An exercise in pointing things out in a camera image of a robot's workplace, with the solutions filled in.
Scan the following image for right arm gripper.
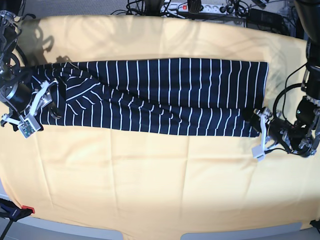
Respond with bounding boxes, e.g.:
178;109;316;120
0;79;59;127

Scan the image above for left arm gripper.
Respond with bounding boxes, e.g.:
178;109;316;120
252;108;313;155

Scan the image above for navy white striped T-shirt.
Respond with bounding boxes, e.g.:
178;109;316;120
28;58;269;138

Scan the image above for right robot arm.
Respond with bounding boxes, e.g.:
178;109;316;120
0;10;269;140

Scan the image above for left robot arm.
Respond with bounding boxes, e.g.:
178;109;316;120
247;0;320;161

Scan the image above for yellow table cloth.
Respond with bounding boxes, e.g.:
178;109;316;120
0;15;320;240

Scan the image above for black power adapter brick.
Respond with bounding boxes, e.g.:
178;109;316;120
245;8;284;32

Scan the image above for blue red table clamp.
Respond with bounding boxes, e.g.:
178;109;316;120
0;198;35;240

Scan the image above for black clamp at right corner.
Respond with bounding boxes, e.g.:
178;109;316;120
309;220;320;232

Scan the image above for white power strip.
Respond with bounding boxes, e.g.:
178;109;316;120
161;1;231;15

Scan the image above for tangled black cables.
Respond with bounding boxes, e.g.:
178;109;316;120
109;0;296;28

